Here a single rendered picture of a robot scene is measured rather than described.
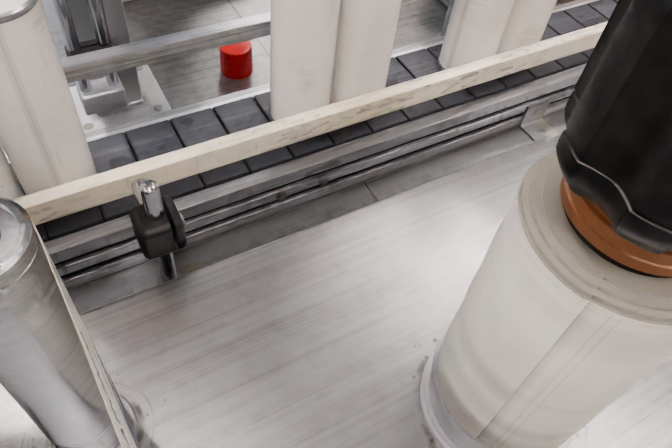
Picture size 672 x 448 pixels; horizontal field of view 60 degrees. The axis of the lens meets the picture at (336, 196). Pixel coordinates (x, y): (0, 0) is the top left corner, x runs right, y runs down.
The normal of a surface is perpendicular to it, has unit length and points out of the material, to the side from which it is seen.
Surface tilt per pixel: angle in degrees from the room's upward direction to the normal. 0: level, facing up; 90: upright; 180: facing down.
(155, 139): 0
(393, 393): 0
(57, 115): 90
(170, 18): 0
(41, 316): 90
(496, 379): 90
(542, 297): 91
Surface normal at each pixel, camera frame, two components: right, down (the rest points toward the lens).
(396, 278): 0.09, -0.65
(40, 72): 0.82, 0.48
